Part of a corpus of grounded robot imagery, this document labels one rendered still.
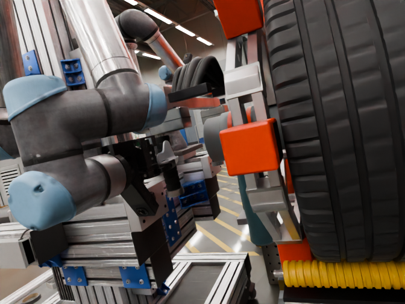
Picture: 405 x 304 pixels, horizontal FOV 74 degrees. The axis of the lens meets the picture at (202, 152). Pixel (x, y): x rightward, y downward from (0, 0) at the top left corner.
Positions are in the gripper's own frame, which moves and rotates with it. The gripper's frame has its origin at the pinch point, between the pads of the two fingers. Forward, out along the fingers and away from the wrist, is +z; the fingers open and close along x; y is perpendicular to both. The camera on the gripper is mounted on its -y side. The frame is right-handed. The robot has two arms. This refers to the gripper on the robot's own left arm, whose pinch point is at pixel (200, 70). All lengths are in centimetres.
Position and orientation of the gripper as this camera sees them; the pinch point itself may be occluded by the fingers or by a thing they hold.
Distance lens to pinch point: 178.1
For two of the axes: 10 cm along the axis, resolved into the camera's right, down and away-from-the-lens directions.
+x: 8.0, 0.2, -5.9
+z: 5.8, -2.1, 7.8
